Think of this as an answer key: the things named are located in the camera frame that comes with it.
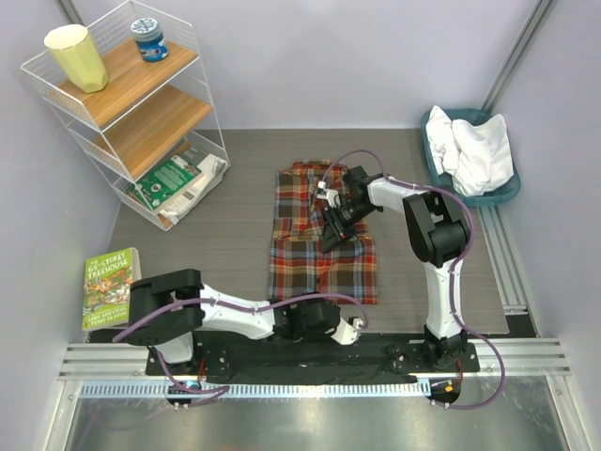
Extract red brown plaid shirt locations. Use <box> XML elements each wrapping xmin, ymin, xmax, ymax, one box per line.
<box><xmin>268</xmin><ymin>160</ymin><xmax>378</xmax><ymax>305</ymax></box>

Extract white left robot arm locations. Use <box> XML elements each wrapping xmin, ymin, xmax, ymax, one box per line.
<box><xmin>113</xmin><ymin>269</ymin><xmax>369</xmax><ymax>375</ymax></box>

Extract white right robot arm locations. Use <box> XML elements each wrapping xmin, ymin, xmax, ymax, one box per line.
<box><xmin>344</xmin><ymin>166</ymin><xmax>472</xmax><ymax>371</ymax></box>

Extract white shirts in basket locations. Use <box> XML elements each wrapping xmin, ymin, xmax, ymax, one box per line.
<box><xmin>425</xmin><ymin>105</ymin><xmax>514</xmax><ymax>196</ymax></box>

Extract white booklet on shelf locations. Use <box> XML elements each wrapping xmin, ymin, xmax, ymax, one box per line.
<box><xmin>159</xmin><ymin>154</ymin><xmax>228</xmax><ymax>224</ymax></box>

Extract teal plastic basket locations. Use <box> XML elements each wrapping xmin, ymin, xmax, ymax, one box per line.
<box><xmin>420</xmin><ymin>105</ymin><xmax>521</xmax><ymax>208</ymax></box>

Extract green treehouse book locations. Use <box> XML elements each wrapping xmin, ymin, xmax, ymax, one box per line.
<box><xmin>82</xmin><ymin>247</ymin><xmax>142</xmax><ymax>332</ymax></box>

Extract blue jar with lid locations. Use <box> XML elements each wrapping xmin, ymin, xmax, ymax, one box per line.
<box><xmin>131</xmin><ymin>17</ymin><xmax>169</xmax><ymax>62</ymax></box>

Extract yellow faceted cup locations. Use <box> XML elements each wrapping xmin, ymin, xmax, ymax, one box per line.
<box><xmin>43</xmin><ymin>23</ymin><xmax>109</xmax><ymax>93</ymax></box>

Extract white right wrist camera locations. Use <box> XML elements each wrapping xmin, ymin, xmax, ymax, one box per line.
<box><xmin>316</xmin><ymin>180</ymin><xmax>341</xmax><ymax>208</ymax></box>

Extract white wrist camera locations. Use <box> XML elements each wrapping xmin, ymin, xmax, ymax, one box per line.
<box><xmin>316</xmin><ymin>180</ymin><xmax>341</xmax><ymax>208</ymax></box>
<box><xmin>331</xmin><ymin>318</ymin><xmax>365</xmax><ymax>346</ymax></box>

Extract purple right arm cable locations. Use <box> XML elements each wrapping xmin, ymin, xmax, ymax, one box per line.
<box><xmin>318</xmin><ymin>148</ymin><xmax>507</xmax><ymax>412</ymax></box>

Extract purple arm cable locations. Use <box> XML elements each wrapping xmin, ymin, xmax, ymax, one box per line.
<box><xmin>318</xmin><ymin>148</ymin><xmax>507</xmax><ymax>412</ymax></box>
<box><xmin>111</xmin><ymin>293</ymin><xmax>371</xmax><ymax>410</ymax></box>

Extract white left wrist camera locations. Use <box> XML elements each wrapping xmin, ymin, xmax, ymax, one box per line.
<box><xmin>331</xmin><ymin>318</ymin><xmax>365</xmax><ymax>346</ymax></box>

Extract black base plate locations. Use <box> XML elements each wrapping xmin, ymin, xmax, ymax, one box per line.
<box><xmin>169</xmin><ymin>331</ymin><xmax>480</xmax><ymax>385</ymax></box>

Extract aluminium rail frame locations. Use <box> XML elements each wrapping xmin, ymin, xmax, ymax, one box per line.
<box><xmin>46</xmin><ymin>208</ymin><xmax>600</xmax><ymax>450</ymax></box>

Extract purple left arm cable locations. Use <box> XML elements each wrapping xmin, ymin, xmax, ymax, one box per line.
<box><xmin>111</xmin><ymin>293</ymin><xmax>371</xmax><ymax>410</ymax></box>

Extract white wire wooden shelf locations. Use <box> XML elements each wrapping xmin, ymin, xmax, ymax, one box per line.
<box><xmin>21</xmin><ymin>1</ymin><xmax>229</xmax><ymax>231</ymax></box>

